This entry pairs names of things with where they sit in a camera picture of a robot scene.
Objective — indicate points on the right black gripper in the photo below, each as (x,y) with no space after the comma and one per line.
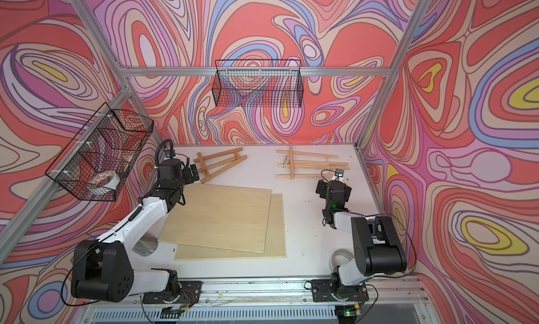
(323,188)

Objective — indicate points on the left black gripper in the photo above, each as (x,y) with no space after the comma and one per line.
(189,178)

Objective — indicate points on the wooden easel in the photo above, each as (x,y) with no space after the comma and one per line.
(306,164)
(213,165)

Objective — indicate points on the plywood board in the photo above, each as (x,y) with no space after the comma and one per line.
(275,240)
(216,216)

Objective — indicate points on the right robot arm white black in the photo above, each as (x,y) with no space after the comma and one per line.
(377,250)

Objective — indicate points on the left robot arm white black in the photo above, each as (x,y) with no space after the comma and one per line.
(102,270)

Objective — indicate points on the clear tape roll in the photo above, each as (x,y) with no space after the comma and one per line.
(339,258)

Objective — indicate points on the silver cup of pencils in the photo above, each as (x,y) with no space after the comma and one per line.
(146,245)

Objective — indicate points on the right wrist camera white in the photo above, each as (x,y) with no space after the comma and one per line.
(338,175)

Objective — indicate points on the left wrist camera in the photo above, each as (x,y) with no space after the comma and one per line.
(169,153)

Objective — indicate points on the left black wire basket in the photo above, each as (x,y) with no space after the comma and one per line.
(111,140)

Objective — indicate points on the black wire basket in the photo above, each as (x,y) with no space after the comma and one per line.
(274,83)
(111,140)

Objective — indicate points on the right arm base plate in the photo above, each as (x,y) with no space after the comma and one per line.
(327,290)

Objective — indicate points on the back black wire basket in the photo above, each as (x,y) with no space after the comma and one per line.
(274,83)

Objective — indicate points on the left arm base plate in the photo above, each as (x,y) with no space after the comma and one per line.
(185,293)

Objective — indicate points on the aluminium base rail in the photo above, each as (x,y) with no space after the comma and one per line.
(276,300)

